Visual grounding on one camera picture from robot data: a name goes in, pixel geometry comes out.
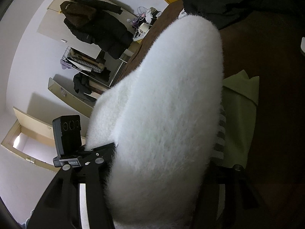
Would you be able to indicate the zebra striped garment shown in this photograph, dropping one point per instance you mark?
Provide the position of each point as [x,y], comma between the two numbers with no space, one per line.
[217,155]

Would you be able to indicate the metal clothes rack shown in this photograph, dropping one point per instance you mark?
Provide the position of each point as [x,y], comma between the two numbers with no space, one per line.
[95,76]

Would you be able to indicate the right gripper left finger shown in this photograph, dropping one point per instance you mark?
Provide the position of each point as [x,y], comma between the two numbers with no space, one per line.
[59,206]

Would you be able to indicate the white fuzzy cardigan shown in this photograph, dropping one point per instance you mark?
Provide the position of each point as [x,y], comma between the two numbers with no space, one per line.
[163,119]

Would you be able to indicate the light green garment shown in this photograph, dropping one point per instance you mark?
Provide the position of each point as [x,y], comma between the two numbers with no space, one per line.
[240,102]

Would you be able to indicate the black camera box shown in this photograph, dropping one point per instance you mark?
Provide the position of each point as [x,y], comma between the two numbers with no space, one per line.
[68,141]

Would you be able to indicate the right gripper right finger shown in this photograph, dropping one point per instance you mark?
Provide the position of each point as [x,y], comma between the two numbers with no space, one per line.
[210,201]

